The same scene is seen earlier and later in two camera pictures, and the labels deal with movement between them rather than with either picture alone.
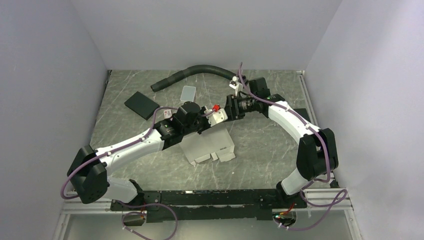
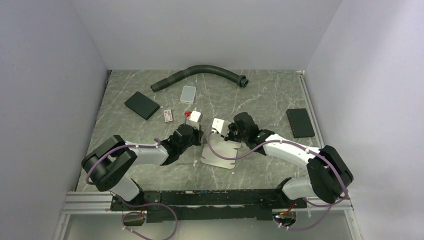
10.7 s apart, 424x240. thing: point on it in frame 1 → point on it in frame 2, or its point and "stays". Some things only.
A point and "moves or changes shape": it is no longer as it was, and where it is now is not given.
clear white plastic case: (188, 93) stays
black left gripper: (207, 125) → (199, 134)
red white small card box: (167, 113) stays
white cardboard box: (216, 141) moves or changes shape
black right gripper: (231, 108) → (229, 137)
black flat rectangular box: (141, 105) stays
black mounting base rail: (159, 206) stays
